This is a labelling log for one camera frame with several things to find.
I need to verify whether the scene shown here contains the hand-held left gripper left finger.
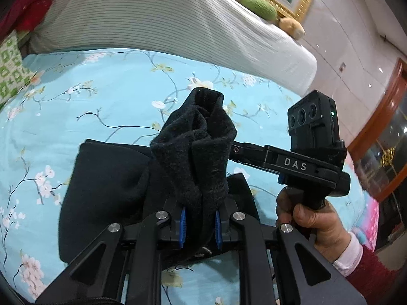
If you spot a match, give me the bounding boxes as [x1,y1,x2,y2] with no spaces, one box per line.
[35,199,187,305]

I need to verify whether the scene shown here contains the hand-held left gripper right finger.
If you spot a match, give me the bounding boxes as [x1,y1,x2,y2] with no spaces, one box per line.
[214,197,367,305]

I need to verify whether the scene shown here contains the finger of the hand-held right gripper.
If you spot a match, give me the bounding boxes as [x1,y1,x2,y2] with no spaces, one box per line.
[229,142,267,166]

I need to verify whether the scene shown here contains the black pants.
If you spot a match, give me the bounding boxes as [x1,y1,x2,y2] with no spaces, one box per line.
[58,87,259,269]

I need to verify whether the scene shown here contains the person's right forearm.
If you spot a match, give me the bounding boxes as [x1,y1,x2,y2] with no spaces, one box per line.
[331,232,402,300]

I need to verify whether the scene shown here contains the person's right hand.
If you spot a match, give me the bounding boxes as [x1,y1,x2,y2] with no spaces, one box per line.
[275,186,353,264]

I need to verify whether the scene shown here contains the wooden glass cabinet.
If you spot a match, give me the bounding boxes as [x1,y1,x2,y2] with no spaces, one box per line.
[346,58,407,204]

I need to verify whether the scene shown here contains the pink blanket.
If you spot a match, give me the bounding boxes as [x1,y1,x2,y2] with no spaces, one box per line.
[346,152,382,252]

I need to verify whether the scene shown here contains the yellow plush toy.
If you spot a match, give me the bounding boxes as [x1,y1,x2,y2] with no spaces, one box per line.
[279,17,307,39]

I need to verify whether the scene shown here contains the green plush toy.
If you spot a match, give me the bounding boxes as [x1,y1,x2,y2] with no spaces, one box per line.
[235,0,278,23]

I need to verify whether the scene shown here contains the blue floral bed sheet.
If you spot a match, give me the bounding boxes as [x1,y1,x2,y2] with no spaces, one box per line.
[0,48,366,305]

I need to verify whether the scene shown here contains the white ribbed quilt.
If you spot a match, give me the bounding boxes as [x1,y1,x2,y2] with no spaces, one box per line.
[30,0,318,97]

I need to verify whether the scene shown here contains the green frog-print pillow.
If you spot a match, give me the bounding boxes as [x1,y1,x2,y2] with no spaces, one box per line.
[0,32,35,106]

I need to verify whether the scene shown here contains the black cable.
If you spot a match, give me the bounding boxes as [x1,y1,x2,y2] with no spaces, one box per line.
[41,295,123,305]

